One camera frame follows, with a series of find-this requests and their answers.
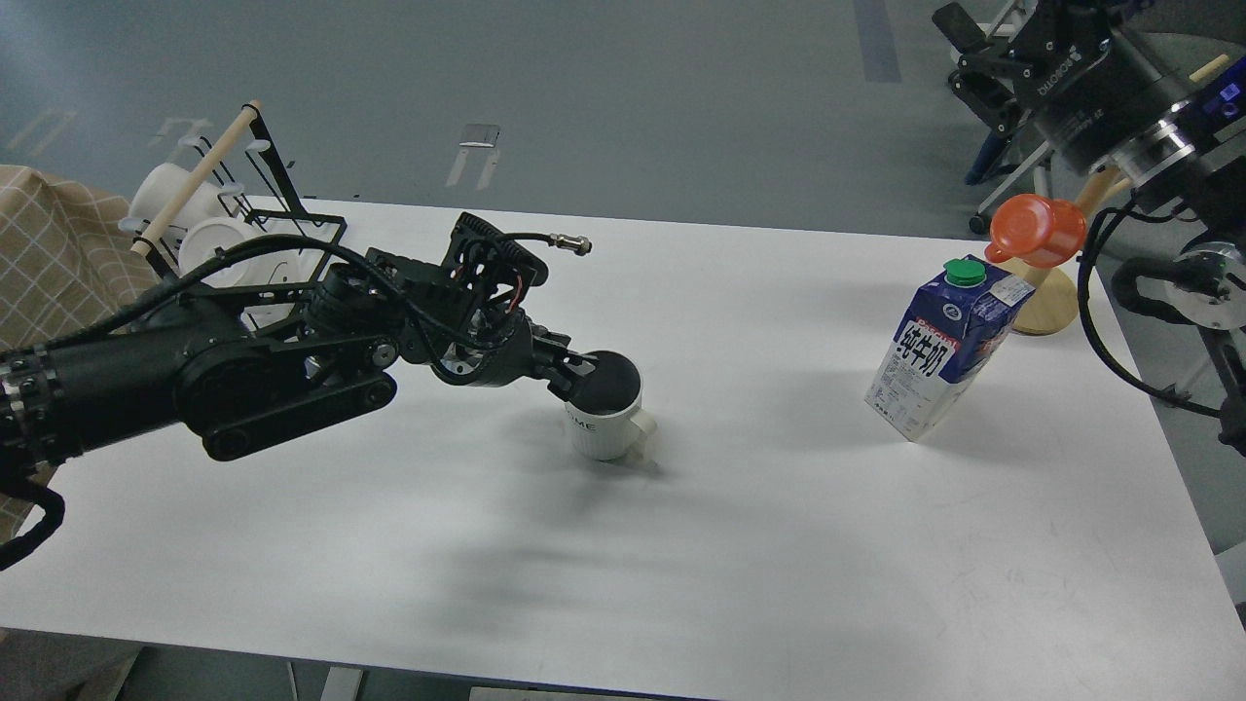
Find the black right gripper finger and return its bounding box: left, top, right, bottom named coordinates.
left=932, top=2, right=989, bottom=55

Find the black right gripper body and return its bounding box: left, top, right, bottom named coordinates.
left=949, top=1, right=1202, bottom=181

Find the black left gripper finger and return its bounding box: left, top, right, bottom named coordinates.
left=545, top=351, right=601, bottom=398

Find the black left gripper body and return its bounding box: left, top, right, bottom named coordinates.
left=427, top=314, right=574, bottom=387

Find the white ceramic mug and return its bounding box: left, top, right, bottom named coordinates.
left=564, top=350, right=657, bottom=461

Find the blue white milk carton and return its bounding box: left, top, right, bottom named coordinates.
left=863, top=256, right=1037, bottom=442

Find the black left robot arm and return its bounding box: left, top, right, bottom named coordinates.
left=1, top=213, right=611, bottom=568

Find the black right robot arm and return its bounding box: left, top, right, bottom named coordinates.
left=932, top=1, right=1244, bottom=449

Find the orange plastic cup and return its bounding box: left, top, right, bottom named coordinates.
left=986, top=194, right=1087, bottom=268

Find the wooden cup tree stand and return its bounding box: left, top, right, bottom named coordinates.
left=998, top=55, right=1231, bottom=337

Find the grey office chair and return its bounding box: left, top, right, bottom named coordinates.
left=966, top=1, right=1053, bottom=237

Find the white mug on rack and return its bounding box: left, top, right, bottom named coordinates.
left=128, top=163, right=237, bottom=252
left=177, top=215, right=312, bottom=305

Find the beige checkered cloth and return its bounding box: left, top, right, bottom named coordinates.
left=1, top=166, right=157, bottom=351

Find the black wire cup rack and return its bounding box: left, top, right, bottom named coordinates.
left=120, top=116, right=346, bottom=331

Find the wooden rack handle rod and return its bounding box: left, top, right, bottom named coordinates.
left=130, top=100, right=262, bottom=256

